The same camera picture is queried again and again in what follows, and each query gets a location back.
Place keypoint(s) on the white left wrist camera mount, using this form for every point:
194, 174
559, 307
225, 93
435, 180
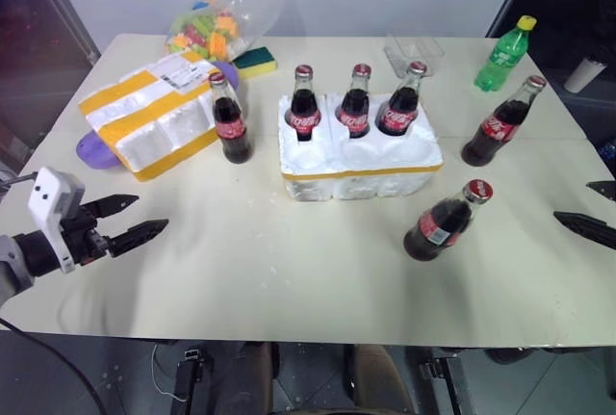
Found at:
48, 193

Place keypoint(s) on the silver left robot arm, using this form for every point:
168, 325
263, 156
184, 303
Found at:
28, 253

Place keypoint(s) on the purple plastic dish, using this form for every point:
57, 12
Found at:
228, 73
94, 152

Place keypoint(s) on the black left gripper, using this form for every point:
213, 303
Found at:
84, 237

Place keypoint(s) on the white foam bottle holder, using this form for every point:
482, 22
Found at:
356, 164

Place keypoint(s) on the glass cola bottle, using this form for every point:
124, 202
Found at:
233, 126
354, 109
305, 111
397, 114
438, 229
495, 128

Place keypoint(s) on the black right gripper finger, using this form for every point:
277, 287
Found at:
592, 227
606, 190

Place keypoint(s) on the clear bag of colourful blocks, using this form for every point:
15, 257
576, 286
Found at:
216, 30

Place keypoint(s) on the yellow green sponge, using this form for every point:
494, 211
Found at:
257, 64

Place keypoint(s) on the black bracket under table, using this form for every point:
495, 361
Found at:
440, 381
190, 376

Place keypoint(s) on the green soda bottle yellow cap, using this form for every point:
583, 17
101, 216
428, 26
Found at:
500, 59

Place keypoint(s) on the white paper cup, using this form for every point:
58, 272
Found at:
582, 74

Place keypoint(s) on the white foam lid yellow tape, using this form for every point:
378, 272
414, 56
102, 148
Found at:
144, 116

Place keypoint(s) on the clear plastic container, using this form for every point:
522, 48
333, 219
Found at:
414, 51

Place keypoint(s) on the dark brown rounded shape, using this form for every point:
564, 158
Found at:
375, 379

